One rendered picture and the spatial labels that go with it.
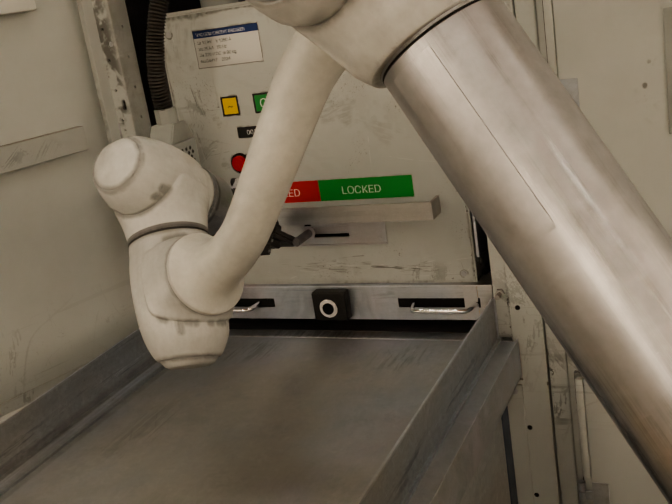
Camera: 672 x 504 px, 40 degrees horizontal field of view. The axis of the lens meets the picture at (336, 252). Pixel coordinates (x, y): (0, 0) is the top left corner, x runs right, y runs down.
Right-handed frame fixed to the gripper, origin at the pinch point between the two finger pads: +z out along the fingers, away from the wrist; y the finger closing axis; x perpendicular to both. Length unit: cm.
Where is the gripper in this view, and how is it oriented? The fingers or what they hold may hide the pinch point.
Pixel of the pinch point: (277, 237)
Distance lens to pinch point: 146.0
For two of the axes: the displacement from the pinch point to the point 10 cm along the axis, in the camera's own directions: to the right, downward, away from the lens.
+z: 4.1, 1.9, 8.9
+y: -0.6, 9.8, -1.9
